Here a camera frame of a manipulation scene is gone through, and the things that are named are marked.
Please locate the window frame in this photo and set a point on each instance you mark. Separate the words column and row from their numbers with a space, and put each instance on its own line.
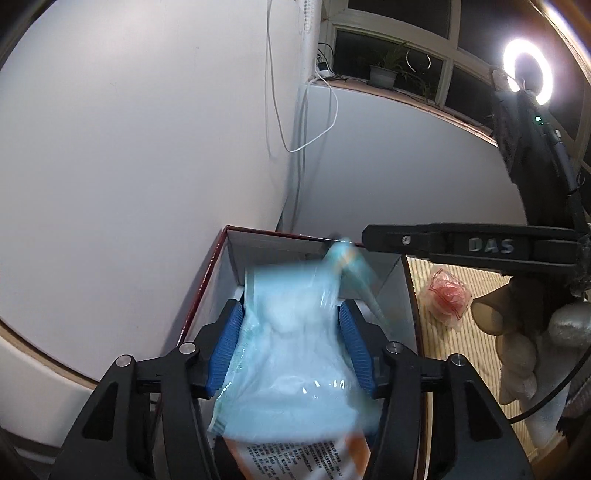
column 415, row 32

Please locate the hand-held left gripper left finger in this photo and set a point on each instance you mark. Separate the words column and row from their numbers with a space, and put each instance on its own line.
column 226, row 350

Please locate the wooden windowsill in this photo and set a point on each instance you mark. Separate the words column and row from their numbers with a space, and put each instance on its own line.
column 415, row 99

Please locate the blue face mask packet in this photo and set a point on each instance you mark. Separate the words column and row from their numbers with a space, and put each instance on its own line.
column 295, row 369

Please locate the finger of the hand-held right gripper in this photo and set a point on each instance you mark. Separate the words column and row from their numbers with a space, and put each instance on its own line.
column 401, row 240

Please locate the white charger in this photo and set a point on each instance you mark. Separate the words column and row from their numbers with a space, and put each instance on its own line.
column 324, row 70

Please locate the red item in clear bag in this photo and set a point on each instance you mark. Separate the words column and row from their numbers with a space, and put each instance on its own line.
column 443, row 300

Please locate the red cardboard box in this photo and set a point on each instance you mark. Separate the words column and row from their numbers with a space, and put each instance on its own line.
column 212, row 286

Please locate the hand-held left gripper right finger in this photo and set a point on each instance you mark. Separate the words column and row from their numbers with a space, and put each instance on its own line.
column 355, row 350

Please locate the person's right hand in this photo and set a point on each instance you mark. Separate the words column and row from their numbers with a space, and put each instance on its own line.
column 512, row 332

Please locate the potted plant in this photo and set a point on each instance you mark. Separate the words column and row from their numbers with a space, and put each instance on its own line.
column 383, row 74

